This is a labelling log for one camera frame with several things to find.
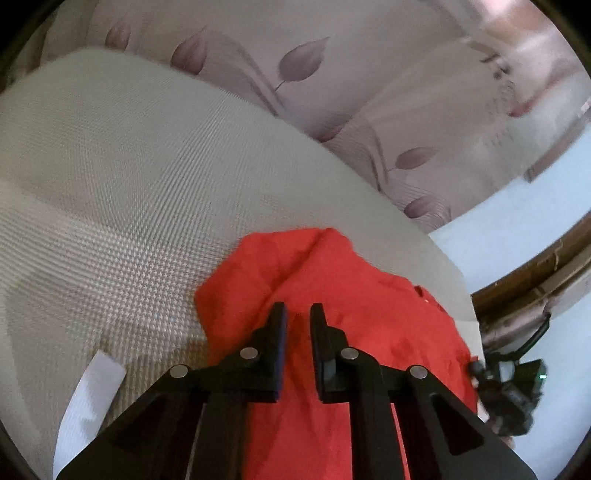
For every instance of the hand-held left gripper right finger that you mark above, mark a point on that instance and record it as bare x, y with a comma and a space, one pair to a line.
319, 355

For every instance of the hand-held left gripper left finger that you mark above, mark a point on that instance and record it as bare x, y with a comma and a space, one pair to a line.
278, 350

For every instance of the red knit sweater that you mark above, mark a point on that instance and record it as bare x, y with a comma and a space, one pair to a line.
369, 300

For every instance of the white paper strip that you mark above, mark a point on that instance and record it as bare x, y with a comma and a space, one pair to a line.
87, 406

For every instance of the leaf print curtain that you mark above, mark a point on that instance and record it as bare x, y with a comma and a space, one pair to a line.
369, 69

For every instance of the wooden door frame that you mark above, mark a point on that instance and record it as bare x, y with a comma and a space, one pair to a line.
531, 281

